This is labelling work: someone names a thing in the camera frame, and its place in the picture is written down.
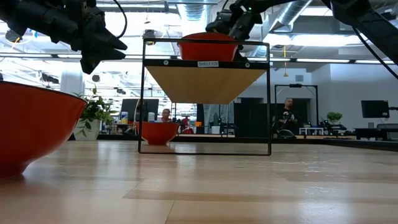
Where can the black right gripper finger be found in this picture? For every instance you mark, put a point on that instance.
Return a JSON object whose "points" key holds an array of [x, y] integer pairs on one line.
{"points": [[241, 55]]}

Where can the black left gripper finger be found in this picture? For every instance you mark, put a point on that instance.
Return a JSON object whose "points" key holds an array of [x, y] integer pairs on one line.
{"points": [[107, 56], [105, 40]]}

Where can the red bowl with floral inside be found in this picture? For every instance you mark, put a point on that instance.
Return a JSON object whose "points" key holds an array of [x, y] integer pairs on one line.
{"points": [[206, 49], [158, 132], [31, 124]]}

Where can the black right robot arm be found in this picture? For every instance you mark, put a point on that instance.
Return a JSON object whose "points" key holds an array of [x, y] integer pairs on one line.
{"points": [[367, 18]]}

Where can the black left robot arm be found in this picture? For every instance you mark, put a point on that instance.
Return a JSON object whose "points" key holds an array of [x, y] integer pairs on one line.
{"points": [[31, 15]]}

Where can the black monitor on arm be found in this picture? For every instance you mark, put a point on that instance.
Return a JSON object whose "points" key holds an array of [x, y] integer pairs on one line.
{"points": [[374, 109]]}

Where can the white shelf label sticker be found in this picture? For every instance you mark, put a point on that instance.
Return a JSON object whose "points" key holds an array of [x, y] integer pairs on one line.
{"points": [[208, 64]]}

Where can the white room column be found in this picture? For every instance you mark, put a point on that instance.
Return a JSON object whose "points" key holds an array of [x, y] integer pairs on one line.
{"points": [[72, 81]]}

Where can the black ceiling-mounted device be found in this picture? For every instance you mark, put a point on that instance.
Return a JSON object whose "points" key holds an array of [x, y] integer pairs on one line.
{"points": [[149, 34]]}

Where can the black-framed wooden shelf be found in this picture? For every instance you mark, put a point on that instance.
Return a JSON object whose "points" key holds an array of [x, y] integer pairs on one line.
{"points": [[202, 84]]}

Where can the green plant in white pot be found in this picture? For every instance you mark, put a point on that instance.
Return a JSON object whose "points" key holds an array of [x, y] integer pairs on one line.
{"points": [[93, 112]]}

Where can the black computer monitor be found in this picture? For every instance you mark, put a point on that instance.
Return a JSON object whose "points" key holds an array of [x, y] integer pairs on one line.
{"points": [[132, 109]]}

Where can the white bottle with blue label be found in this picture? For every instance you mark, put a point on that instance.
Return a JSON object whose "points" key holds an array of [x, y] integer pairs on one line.
{"points": [[124, 117]]}

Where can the small cactus in white pot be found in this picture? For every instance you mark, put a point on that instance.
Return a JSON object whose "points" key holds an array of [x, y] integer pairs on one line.
{"points": [[215, 129]]}

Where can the person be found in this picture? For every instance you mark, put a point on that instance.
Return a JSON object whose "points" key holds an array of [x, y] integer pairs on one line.
{"points": [[288, 119], [166, 115]]}

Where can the small white table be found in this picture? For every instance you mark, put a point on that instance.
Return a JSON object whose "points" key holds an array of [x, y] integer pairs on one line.
{"points": [[311, 129]]}

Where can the small green desk plant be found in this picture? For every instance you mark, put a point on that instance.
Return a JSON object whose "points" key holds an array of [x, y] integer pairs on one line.
{"points": [[334, 117]]}

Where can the dark office desk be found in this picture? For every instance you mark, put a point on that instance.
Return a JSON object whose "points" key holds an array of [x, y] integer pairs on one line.
{"points": [[373, 132]]}

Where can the ribbed silver ceiling duct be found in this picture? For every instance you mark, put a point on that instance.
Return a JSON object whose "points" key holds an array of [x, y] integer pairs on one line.
{"points": [[192, 14]]}

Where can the large silver ceiling duct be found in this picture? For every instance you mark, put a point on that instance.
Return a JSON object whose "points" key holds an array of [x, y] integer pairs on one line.
{"points": [[290, 14]]}

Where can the black metal stand frame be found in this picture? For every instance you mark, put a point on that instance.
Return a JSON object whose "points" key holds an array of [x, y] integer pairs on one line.
{"points": [[295, 85]]}

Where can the grey wall vent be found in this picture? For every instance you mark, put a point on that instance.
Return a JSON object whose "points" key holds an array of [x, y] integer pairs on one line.
{"points": [[299, 78]]}

